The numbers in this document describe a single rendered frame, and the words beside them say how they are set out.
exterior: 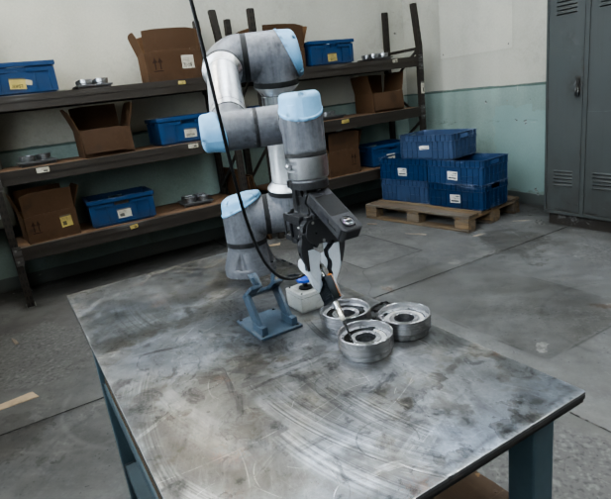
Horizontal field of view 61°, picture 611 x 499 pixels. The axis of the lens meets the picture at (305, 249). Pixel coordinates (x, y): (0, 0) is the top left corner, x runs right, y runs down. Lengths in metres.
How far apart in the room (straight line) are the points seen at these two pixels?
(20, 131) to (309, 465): 4.30
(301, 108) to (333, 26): 4.99
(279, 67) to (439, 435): 0.92
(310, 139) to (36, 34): 4.10
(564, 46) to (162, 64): 3.06
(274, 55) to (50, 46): 3.66
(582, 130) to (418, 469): 3.90
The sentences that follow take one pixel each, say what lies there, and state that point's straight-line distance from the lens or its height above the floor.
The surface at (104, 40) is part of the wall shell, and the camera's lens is 4.94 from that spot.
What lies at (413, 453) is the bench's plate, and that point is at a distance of 0.76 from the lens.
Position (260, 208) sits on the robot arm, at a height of 0.99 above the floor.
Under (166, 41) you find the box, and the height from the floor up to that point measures 1.79.
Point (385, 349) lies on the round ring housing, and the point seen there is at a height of 0.82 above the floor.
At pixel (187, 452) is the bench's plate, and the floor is 0.80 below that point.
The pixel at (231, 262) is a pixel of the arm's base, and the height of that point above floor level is 0.85.
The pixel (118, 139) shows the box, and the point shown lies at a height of 1.11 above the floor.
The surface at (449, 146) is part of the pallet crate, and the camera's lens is 4.74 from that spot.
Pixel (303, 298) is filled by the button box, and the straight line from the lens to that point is 1.18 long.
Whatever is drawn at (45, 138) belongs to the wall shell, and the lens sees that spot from 4.81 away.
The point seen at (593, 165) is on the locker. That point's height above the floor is 0.51.
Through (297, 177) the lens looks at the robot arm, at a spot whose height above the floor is 1.14.
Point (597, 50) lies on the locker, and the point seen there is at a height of 1.32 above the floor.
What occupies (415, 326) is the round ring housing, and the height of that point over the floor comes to 0.83.
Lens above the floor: 1.28
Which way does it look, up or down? 17 degrees down
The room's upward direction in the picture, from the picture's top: 7 degrees counter-clockwise
